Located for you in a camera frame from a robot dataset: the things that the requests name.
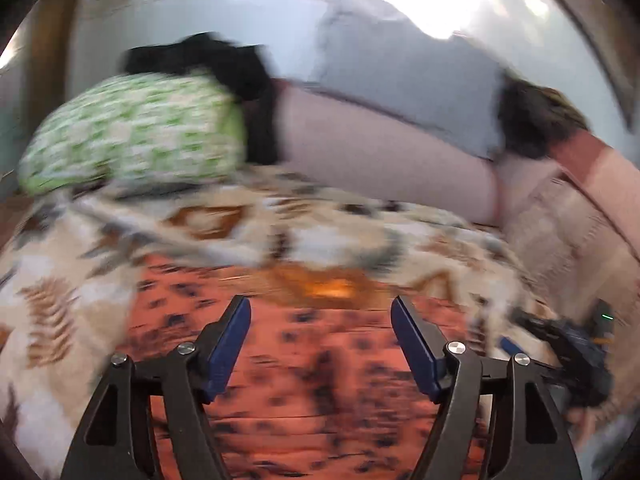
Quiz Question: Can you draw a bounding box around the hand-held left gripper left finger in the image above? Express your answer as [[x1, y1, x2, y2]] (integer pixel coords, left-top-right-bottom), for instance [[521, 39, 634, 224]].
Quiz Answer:
[[60, 295, 252, 480]]

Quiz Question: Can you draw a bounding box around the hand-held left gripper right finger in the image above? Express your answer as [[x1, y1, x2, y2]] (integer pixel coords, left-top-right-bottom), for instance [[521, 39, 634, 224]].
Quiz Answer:
[[390, 295, 583, 480]]

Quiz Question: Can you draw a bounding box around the orange black floral garment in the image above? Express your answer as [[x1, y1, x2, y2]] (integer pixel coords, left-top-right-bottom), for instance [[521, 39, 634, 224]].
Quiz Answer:
[[120, 255, 501, 480]]

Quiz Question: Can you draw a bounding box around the beige leaf print blanket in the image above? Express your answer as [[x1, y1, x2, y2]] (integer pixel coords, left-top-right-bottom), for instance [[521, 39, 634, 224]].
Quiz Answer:
[[0, 165, 566, 480]]

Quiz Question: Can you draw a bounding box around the mauve bolster pillow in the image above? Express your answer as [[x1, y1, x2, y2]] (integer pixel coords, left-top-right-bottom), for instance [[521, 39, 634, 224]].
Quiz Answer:
[[272, 80, 506, 226]]

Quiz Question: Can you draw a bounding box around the green white checkered pillow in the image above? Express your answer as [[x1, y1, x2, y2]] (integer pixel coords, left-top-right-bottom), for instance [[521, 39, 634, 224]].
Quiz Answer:
[[17, 72, 246, 198]]

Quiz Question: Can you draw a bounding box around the dark furry cloth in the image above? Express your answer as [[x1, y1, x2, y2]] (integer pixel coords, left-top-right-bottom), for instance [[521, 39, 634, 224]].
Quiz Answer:
[[497, 77, 591, 161]]

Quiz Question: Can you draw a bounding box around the black cloth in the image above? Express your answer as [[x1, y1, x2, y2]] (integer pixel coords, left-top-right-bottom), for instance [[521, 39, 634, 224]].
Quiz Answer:
[[122, 32, 281, 166]]

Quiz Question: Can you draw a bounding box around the grey pillow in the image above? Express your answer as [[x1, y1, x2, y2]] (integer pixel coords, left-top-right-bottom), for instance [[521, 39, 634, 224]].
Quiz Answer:
[[307, 0, 506, 161]]

